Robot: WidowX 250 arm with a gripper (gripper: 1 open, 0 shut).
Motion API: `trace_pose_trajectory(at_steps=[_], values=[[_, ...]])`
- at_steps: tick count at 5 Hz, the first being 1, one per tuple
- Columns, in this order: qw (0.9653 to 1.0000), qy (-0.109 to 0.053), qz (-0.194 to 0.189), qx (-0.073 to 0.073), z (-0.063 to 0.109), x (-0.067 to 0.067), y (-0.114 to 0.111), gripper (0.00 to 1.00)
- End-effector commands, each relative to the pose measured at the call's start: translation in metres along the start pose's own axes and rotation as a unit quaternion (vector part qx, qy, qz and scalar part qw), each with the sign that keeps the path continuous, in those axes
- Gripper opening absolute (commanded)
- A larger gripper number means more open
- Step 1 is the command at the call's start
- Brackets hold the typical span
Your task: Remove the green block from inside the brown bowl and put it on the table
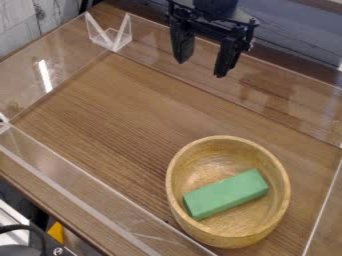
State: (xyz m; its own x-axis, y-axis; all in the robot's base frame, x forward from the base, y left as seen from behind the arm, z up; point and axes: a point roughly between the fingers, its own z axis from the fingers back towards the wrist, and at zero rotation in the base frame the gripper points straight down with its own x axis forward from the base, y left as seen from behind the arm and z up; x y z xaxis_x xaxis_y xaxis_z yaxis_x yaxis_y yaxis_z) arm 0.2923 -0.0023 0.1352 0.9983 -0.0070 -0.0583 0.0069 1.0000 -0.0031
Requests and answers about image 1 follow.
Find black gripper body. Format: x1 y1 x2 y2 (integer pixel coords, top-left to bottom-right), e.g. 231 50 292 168
167 0 259 43

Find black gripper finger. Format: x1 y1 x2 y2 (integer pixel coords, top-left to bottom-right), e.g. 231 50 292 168
169 17 195 64
213 37 240 78

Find green rectangular block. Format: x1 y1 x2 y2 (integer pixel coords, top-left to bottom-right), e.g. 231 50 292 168
183 169 268 221

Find brown wooden bowl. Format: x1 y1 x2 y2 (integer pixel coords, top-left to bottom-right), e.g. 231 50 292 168
165 135 291 249

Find yellow and black device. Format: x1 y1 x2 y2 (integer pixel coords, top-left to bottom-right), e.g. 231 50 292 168
28 222 90 256

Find clear acrylic corner bracket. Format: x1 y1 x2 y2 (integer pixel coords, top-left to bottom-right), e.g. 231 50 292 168
84 13 132 53

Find clear acrylic enclosure walls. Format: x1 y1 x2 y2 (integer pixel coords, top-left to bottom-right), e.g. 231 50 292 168
0 5 342 256

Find black cable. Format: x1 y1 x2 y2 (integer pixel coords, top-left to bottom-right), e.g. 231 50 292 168
0 223 45 248

